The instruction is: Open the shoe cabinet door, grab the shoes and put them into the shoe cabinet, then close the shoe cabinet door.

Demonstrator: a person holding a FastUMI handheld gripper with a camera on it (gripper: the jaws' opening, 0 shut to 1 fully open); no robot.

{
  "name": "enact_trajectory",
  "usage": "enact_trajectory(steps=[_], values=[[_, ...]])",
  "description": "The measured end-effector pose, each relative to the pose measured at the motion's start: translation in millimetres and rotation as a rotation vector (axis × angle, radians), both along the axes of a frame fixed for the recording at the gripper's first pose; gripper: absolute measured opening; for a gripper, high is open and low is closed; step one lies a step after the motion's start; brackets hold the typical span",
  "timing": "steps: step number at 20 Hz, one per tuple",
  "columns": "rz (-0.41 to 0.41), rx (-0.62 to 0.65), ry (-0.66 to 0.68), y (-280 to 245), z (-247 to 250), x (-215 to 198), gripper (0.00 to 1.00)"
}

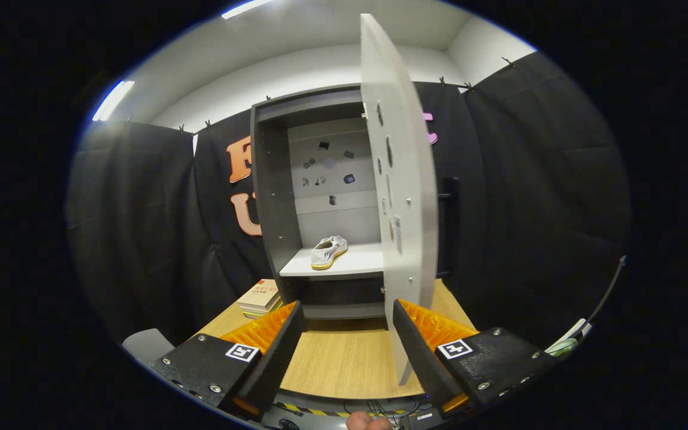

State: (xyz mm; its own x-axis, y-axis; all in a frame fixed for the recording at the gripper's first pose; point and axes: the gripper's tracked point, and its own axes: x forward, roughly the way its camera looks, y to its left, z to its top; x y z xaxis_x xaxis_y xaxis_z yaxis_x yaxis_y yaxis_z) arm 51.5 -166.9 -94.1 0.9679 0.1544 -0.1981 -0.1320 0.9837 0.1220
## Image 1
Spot yellow black hazard tape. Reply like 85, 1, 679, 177
275, 401, 380, 417

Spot black backdrop clips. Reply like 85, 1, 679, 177
177, 57, 515, 132

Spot black device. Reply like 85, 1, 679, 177
404, 408, 446, 430

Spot ceiling light panel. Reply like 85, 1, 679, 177
222, 0, 276, 20
92, 81, 136, 122

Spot white and green object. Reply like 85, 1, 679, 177
547, 320, 592, 357

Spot dark grey shoe cabinet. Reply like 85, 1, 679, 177
250, 84, 388, 321

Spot beige shoe cabinet door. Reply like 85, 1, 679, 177
359, 13, 440, 386

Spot black door handle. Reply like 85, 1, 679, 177
438, 176, 460, 278

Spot light grey cabinet shelf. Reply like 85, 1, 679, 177
278, 242, 385, 280

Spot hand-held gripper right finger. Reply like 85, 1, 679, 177
393, 299, 560, 419

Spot tangle of black cables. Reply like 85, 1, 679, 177
344, 400, 423, 420

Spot black backdrop cloth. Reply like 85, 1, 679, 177
64, 51, 631, 353

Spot white shoe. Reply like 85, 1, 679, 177
310, 235, 349, 271

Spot thin cable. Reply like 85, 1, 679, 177
583, 256, 627, 328

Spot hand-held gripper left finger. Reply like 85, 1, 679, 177
150, 300, 306, 422

